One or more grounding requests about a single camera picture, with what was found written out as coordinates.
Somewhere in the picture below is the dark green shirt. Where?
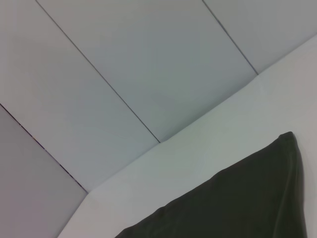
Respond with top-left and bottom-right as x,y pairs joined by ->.
115,131 -> 308,238

